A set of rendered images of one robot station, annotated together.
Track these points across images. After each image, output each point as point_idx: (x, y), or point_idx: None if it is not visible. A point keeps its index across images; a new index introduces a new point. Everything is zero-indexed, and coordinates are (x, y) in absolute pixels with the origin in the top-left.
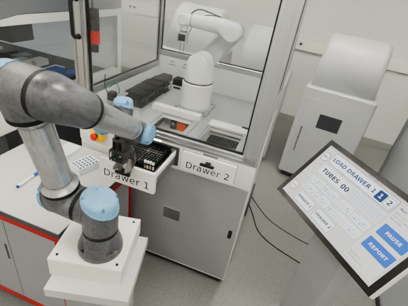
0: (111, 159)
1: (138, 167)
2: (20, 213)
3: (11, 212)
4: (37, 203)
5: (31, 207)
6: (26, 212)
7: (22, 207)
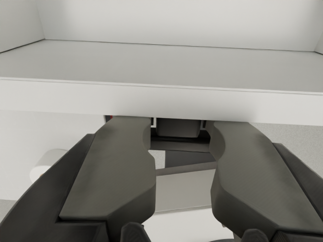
0: (17, 99)
1: (300, 100)
2: (16, 194)
3: (2, 196)
4: (10, 168)
5: (15, 180)
6: (20, 189)
7: (1, 184)
